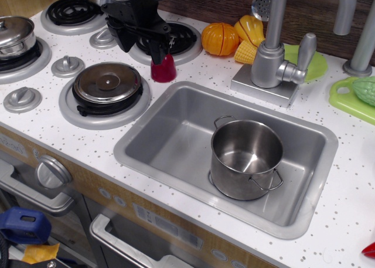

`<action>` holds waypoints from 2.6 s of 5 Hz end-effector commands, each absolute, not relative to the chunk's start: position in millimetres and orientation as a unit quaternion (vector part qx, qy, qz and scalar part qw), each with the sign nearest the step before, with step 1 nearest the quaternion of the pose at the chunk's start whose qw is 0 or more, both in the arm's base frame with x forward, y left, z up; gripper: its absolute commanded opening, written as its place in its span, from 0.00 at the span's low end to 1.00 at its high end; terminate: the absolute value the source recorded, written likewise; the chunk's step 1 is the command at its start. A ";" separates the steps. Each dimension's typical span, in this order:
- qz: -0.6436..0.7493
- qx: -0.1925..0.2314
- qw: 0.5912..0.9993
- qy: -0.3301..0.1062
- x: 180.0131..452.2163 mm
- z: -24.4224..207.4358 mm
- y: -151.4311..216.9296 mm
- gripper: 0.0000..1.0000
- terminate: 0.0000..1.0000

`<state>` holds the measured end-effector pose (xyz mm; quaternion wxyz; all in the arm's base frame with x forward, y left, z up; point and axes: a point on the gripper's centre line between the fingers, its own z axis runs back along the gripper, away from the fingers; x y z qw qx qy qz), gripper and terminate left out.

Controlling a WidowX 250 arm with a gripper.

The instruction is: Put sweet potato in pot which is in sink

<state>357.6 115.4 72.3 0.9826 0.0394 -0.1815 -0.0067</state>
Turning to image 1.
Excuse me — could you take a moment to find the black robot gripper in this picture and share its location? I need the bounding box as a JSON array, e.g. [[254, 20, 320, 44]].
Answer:
[[101, 0, 176, 65]]

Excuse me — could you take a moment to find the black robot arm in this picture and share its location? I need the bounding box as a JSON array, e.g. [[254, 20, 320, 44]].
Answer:
[[88, 0, 171, 65]]

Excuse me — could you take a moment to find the stainless steel pot in sink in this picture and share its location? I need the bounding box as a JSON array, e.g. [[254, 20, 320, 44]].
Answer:
[[210, 116, 284, 201]]

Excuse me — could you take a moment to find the lidded steel pot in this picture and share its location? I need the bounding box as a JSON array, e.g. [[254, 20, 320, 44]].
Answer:
[[1, 16, 36, 60]]

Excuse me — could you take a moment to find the grey toy sink basin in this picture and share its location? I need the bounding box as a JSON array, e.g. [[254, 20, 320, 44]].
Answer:
[[114, 82, 338, 239]]

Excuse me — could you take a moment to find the black coil burner back right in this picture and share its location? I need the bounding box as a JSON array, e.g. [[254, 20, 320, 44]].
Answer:
[[135, 23, 198, 56]]

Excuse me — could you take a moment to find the black coil burner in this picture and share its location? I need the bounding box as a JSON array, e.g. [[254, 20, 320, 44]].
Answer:
[[135, 23, 198, 56], [47, 0, 103, 26]]

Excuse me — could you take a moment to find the orange toy pumpkin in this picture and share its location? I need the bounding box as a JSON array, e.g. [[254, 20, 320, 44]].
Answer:
[[201, 23, 239, 56]]

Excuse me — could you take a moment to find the grey stove knob upper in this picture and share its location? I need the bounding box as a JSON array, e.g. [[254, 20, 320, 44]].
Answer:
[[89, 28, 117, 50]]

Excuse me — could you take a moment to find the grey stove knob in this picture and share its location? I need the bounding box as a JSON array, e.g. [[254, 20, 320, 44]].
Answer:
[[3, 87, 42, 113], [89, 28, 117, 50], [51, 55, 85, 78]]

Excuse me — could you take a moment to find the steel lid on burner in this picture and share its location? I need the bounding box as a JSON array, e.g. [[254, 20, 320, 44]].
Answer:
[[73, 62, 141, 104]]

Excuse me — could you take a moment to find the yellow toy corn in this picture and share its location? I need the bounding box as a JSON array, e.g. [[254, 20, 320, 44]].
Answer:
[[234, 40, 258, 65]]

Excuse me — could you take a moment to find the black coil burner back left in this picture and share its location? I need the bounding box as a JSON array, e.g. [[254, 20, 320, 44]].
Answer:
[[47, 0, 103, 26]]

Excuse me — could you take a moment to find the grey stove knob middle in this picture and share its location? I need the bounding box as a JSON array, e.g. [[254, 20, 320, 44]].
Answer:
[[51, 55, 85, 78]]

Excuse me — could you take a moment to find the black burner front right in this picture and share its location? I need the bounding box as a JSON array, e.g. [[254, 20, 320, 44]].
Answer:
[[71, 85, 143, 117]]

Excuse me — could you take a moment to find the silver toy faucet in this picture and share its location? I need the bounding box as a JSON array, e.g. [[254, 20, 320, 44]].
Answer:
[[230, 0, 357, 109]]

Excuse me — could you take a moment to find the silver slotted ladle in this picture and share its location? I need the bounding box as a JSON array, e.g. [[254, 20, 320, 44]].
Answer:
[[251, 0, 272, 22]]

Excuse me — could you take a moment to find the grey stove knob left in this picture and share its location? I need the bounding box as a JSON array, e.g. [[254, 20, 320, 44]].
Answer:
[[3, 87, 42, 113]]

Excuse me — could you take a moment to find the light green plate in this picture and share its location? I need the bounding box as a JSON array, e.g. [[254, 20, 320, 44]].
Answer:
[[284, 44, 328, 82]]

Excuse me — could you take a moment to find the black burner front left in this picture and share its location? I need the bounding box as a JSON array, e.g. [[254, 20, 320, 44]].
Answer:
[[1, 41, 42, 72]]

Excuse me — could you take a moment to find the grey oven dial knob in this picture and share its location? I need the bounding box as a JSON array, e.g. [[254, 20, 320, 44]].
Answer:
[[35, 155, 73, 189]]

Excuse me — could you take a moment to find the green cutting board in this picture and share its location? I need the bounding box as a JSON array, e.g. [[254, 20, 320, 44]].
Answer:
[[329, 77, 374, 125]]

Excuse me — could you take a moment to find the green toy bitter gourd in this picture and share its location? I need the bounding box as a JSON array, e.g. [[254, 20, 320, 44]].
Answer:
[[352, 76, 374, 106]]

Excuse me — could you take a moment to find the blue clamp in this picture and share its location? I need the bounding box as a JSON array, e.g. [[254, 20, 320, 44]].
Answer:
[[1, 207, 52, 245]]

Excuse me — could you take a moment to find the yellow tape piece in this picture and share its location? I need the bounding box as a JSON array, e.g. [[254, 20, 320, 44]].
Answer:
[[22, 243, 60, 264]]

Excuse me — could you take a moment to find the red toy piece at edge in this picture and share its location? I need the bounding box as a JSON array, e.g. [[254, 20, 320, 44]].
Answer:
[[362, 242, 375, 259]]

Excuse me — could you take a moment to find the grey left door handle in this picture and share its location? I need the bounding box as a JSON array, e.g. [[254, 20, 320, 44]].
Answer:
[[1, 160, 75, 216]]

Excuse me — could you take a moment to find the grey post with base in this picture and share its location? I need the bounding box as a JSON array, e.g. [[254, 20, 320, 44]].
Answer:
[[343, 11, 374, 77]]

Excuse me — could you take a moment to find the grey oven door handle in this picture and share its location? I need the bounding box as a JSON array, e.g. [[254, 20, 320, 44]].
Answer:
[[90, 214, 163, 267]]

